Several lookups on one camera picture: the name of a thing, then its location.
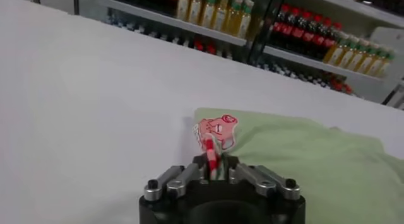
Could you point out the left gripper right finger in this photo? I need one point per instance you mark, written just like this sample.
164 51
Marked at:
265 181

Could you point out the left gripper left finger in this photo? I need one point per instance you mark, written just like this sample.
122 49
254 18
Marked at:
176 181

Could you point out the green polo shirt with print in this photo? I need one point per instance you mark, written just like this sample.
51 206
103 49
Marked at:
300 159

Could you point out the yellow tea bottle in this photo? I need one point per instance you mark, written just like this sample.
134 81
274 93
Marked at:
233 18
220 14
385 67
356 59
206 12
182 6
194 9
376 65
346 56
334 53
366 62
244 21

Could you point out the white beverage display cabinet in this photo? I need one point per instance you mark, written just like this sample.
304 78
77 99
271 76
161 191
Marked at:
382 48
158 18

